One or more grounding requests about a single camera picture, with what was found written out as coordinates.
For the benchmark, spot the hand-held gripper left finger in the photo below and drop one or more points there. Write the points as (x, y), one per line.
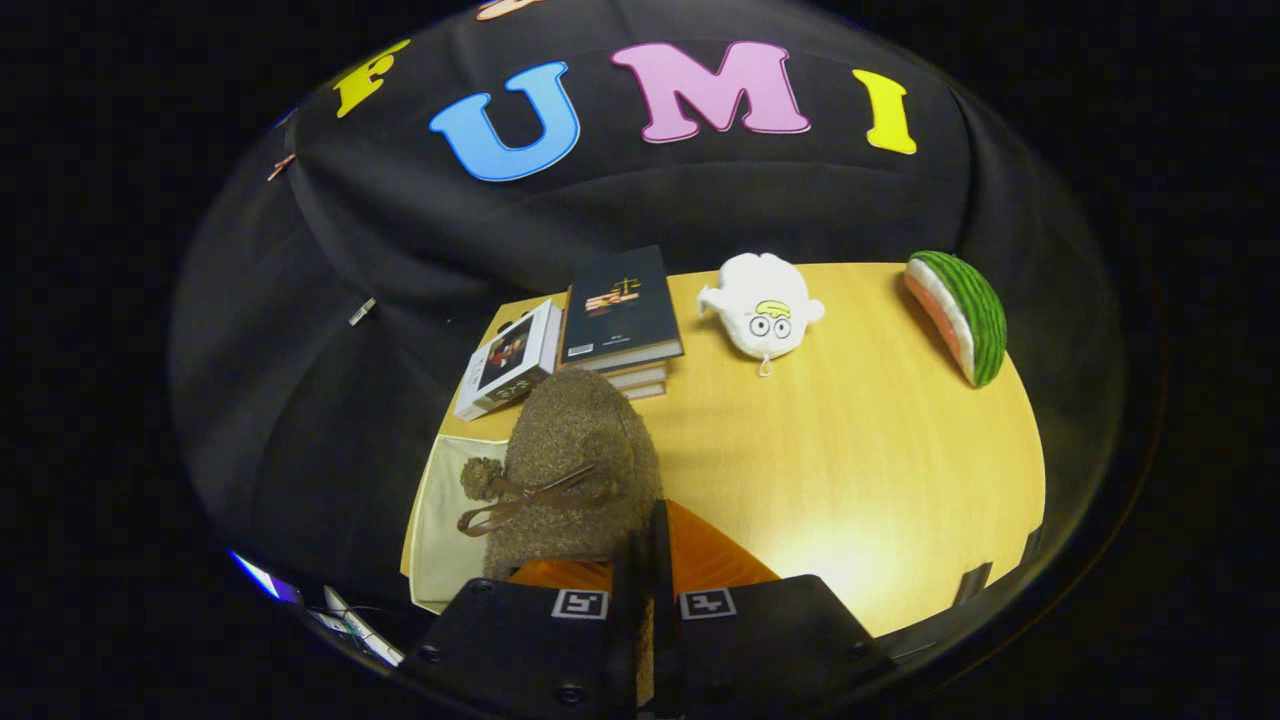
(540, 650)

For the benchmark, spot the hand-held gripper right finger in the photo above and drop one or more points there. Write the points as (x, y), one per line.
(770, 650)

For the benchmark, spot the beige storage box grey lid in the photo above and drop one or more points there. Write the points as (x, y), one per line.
(440, 540)

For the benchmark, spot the brown fuzzy shoe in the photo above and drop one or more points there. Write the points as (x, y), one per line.
(580, 430)

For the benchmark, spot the white desk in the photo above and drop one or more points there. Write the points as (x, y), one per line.
(360, 630)

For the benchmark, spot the lit computer monitor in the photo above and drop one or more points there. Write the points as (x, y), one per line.
(262, 577)

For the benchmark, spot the white portrait cover book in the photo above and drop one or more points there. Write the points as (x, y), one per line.
(510, 360)

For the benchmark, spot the white plush toy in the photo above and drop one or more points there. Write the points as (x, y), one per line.
(760, 300)

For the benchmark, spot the dark hardcover book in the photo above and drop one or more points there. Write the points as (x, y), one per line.
(620, 305)

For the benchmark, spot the silver metal clip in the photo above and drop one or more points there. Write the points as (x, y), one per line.
(362, 311)

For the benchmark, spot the watermelon slice plush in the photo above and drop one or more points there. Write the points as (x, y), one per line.
(975, 310)

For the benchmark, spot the pink clothes peg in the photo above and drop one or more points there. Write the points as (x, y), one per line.
(280, 166)

